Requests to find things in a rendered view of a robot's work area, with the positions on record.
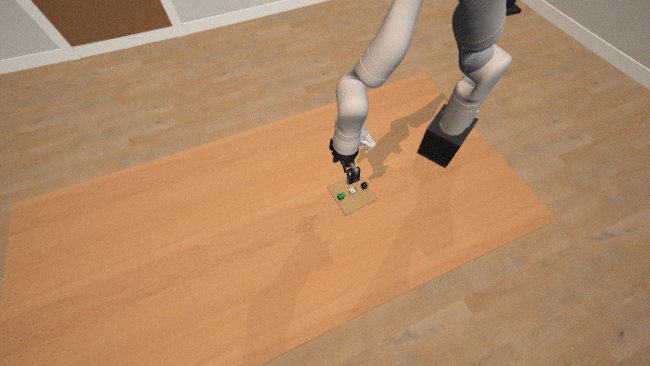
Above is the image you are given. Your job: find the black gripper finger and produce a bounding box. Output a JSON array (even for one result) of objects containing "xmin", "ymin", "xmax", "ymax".
[
  {"xmin": 340, "ymin": 160, "xmax": 360, "ymax": 185},
  {"xmin": 329, "ymin": 138, "xmax": 339, "ymax": 163}
]

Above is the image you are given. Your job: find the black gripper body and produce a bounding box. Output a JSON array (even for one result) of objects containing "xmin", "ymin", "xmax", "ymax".
[{"xmin": 333, "ymin": 148, "xmax": 359, "ymax": 167}]

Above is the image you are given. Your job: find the tan square mat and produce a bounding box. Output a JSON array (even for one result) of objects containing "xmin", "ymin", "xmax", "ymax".
[{"xmin": 327, "ymin": 176, "xmax": 377, "ymax": 216}]

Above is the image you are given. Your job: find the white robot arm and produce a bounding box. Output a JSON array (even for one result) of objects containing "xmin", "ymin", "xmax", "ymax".
[{"xmin": 333, "ymin": 0, "xmax": 512, "ymax": 155}]

